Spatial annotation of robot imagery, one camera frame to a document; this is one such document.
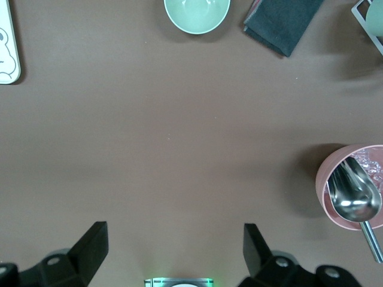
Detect beige bear print tray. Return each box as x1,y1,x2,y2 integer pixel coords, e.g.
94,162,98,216
0,0,22,86

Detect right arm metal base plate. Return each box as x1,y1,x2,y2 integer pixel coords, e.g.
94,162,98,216
143,277,215,287

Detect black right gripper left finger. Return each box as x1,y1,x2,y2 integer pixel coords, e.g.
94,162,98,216
17,221,109,287

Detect light green cup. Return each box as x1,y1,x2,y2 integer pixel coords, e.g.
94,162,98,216
365,0,383,36

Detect white wire rack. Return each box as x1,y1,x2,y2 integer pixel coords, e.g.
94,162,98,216
351,0,383,56

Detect clear plastic ice pieces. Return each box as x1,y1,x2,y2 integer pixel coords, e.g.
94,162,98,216
351,148,383,193

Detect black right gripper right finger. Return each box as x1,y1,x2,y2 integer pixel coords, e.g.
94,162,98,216
239,223,360,287

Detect pink bowl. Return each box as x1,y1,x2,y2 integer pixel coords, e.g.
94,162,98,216
315,143,383,231

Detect pink folded cloth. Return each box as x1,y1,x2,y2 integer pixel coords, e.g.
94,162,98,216
244,0,263,22

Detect light green bowl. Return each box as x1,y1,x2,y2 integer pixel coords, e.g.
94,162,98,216
163,0,232,35

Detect dark grey folded cloth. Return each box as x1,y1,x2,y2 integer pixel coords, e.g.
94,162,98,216
242,0,326,58

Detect metal scoop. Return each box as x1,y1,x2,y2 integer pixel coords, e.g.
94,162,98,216
328,157,383,264

